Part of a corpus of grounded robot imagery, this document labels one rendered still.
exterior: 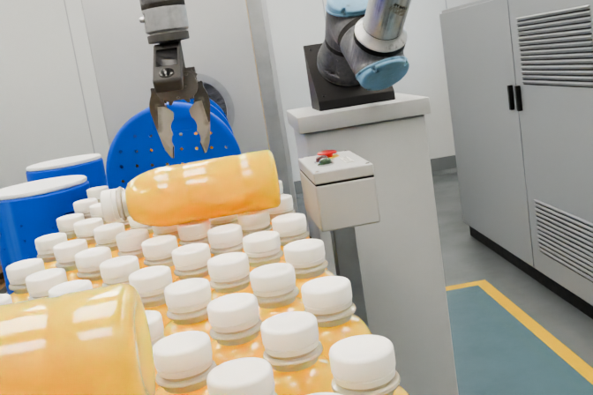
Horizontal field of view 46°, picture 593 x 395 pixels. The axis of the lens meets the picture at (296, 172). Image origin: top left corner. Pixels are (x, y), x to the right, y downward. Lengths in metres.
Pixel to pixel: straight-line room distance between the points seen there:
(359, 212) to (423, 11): 5.71
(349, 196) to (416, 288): 0.68
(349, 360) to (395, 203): 1.31
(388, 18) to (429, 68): 5.34
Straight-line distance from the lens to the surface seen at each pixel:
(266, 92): 2.87
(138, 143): 1.47
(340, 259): 1.24
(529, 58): 3.32
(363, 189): 1.14
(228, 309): 0.53
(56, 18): 6.72
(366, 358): 0.41
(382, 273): 1.75
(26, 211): 2.04
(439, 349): 1.85
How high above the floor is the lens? 1.28
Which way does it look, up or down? 9 degrees down
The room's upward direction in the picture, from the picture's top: 9 degrees counter-clockwise
